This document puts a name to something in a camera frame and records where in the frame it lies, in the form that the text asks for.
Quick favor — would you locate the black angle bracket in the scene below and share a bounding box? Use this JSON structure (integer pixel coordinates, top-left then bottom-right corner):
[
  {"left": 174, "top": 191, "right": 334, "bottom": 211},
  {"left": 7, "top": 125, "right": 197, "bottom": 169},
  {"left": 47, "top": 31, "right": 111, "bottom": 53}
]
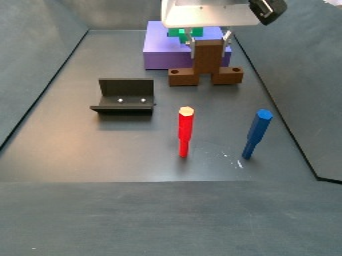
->
[{"left": 90, "top": 78, "right": 155, "bottom": 115}]

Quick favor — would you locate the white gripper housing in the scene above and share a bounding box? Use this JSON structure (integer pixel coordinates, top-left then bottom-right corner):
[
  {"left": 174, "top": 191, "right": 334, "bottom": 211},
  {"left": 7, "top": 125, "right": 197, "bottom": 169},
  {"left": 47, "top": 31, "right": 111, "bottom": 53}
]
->
[{"left": 161, "top": 0, "right": 260, "bottom": 59}]

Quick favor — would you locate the red hexagonal peg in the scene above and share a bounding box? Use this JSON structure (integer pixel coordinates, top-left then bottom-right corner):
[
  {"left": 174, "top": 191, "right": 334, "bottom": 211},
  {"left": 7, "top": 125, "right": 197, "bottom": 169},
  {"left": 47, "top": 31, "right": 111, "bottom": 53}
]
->
[{"left": 178, "top": 106, "right": 195, "bottom": 157}]

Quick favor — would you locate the blue hexagonal peg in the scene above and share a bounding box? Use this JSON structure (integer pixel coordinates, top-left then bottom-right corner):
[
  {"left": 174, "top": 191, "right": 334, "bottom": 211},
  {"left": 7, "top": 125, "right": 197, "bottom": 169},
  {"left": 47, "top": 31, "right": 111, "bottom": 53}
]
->
[{"left": 242, "top": 109, "right": 273, "bottom": 159}]

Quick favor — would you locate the purple board base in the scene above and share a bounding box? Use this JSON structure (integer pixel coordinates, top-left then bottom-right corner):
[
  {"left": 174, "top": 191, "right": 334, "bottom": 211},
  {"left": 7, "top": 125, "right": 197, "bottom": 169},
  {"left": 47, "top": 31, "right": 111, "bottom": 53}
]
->
[{"left": 142, "top": 20, "right": 234, "bottom": 71}]

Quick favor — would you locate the green U-shaped block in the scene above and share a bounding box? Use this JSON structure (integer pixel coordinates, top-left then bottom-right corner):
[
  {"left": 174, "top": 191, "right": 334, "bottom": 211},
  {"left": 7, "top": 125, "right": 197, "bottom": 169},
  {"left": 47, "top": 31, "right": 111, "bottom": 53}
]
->
[{"left": 167, "top": 27, "right": 203, "bottom": 44}]

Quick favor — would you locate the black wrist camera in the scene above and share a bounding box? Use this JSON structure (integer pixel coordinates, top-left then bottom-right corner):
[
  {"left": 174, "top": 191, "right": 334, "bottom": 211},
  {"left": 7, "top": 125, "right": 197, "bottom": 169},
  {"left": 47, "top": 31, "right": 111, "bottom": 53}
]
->
[{"left": 249, "top": 0, "right": 288, "bottom": 25}]

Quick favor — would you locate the brown T-shaped block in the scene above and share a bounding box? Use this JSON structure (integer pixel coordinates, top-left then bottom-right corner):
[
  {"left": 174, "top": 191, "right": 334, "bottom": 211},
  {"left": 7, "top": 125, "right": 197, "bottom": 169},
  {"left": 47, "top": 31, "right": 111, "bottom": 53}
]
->
[{"left": 169, "top": 40, "right": 245, "bottom": 86}]

